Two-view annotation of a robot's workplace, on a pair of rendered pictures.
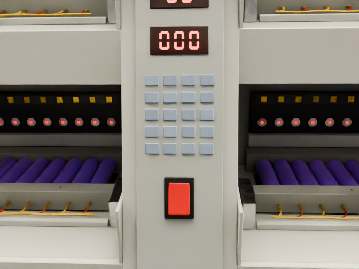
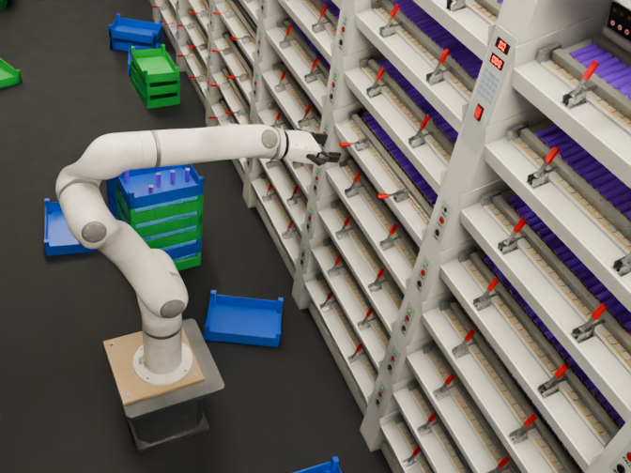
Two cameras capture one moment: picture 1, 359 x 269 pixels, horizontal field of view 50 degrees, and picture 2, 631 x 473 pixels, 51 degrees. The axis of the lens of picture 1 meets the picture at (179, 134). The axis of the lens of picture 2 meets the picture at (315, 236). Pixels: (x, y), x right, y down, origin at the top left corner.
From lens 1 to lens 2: 1.34 m
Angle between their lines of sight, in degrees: 64
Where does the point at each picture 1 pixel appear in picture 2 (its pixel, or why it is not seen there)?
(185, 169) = (483, 104)
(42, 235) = (457, 99)
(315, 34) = (530, 83)
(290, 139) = not seen: hidden behind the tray
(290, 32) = (524, 78)
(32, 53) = (469, 38)
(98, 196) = not seen: hidden behind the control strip
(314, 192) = (536, 144)
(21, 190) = (465, 79)
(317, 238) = (518, 157)
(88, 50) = (480, 48)
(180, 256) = (472, 130)
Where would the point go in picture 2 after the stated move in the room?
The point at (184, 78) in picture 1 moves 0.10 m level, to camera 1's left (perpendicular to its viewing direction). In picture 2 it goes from (493, 75) to (466, 53)
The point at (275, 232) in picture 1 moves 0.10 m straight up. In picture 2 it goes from (512, 146) to (527, 108)
